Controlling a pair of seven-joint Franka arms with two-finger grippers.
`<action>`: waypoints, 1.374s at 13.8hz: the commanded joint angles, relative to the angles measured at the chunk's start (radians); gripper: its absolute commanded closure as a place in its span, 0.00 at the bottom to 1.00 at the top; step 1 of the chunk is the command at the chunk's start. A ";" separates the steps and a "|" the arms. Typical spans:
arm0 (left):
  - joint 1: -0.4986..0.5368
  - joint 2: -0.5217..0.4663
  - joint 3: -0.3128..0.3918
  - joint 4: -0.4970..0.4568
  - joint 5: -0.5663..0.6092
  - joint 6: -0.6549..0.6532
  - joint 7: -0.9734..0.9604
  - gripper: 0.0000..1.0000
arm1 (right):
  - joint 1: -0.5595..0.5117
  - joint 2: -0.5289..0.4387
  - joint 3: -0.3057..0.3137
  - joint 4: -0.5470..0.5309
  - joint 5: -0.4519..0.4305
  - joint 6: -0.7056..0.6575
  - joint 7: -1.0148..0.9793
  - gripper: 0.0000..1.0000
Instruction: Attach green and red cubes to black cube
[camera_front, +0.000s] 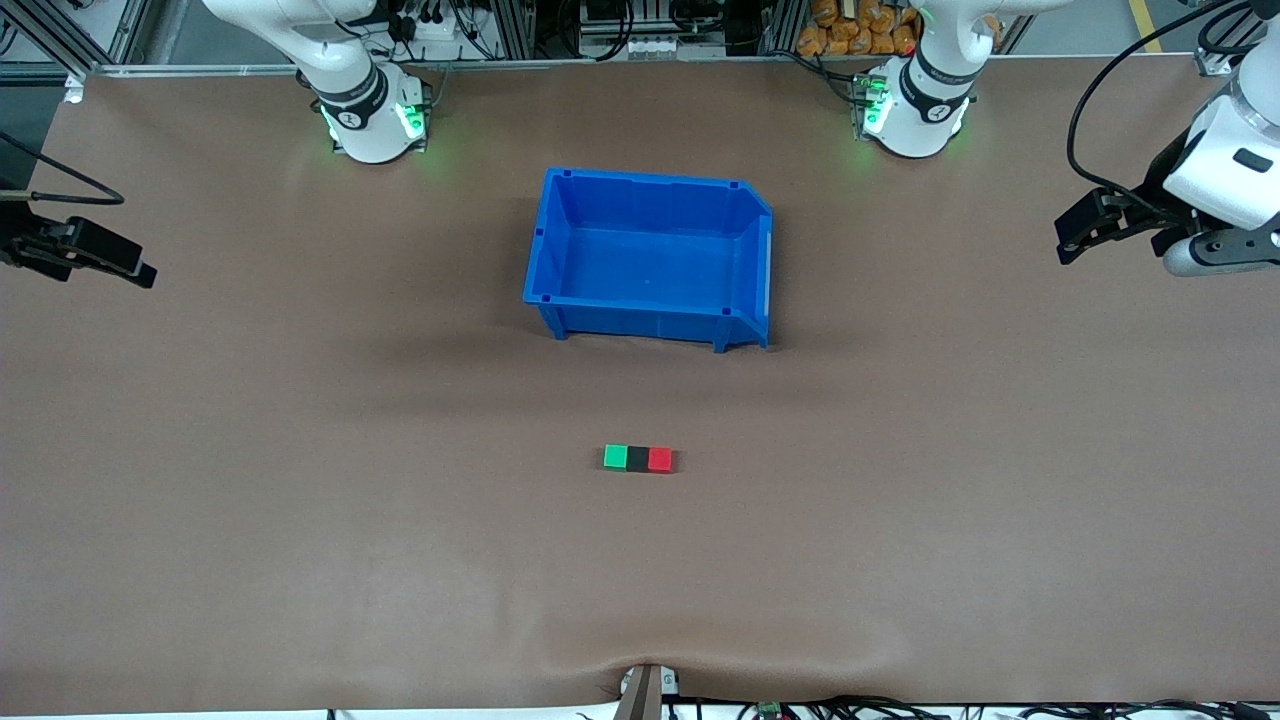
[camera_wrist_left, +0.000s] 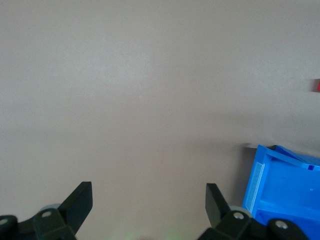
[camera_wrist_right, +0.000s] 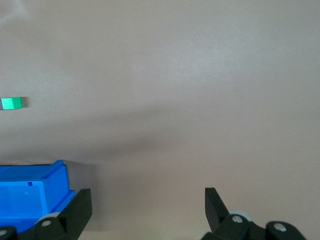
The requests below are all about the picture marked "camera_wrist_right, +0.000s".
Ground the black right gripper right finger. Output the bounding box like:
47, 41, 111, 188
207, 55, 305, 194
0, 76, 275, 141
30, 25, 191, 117
201, 186, 308, 240

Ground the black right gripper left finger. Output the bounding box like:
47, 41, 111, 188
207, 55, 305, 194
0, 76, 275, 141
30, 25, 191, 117
0, 188, 92, 240

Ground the small green cube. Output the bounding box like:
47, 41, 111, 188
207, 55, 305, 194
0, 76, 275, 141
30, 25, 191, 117
0, 96, 23, 110

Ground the blue plastic storage bin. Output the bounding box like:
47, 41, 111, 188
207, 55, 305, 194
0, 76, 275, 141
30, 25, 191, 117
0, 159, 76, 235

